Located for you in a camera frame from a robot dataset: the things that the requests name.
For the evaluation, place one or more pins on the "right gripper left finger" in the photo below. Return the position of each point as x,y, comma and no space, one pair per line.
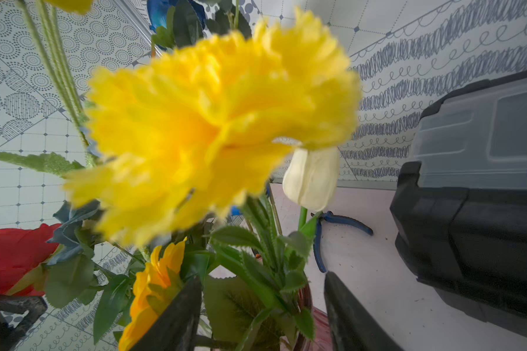
176,328

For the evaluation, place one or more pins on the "yellow carnation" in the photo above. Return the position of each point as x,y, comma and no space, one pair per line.
187,146

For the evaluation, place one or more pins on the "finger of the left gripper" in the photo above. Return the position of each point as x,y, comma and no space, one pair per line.
17,316

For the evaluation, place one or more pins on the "red rose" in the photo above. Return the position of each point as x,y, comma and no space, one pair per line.
22,254

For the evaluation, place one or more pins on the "black toolbox yellow latch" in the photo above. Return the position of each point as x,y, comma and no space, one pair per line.
461,201

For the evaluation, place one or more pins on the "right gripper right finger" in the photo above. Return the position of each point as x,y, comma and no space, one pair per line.
351,326

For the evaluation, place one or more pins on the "dark blue rose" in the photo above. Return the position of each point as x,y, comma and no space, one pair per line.
176,24

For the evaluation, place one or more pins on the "white tulip bud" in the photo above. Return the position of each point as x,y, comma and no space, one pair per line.
312,178

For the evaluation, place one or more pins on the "blue handled pliers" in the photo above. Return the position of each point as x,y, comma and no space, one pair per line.
336,239

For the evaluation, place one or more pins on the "small yellow sunflower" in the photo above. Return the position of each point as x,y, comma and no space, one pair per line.
154,290

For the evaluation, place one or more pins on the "yellow poppy spray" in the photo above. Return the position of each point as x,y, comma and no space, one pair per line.
50,48

